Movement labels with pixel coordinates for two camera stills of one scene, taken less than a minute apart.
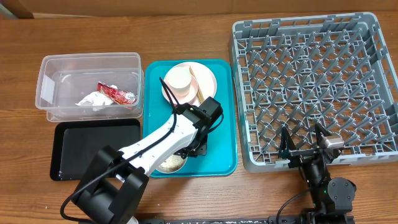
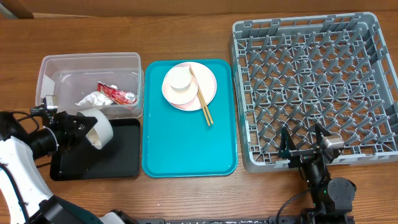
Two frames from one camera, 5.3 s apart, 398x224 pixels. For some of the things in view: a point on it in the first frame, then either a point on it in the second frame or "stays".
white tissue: x=96 y=99 stays
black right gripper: x=286 y=149 stays
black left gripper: x=201 y=149 → x=68 y=124
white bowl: x=173 y=164 → x=102 y=133
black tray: x=78 y=144 stays
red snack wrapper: x=119 y=96 stays
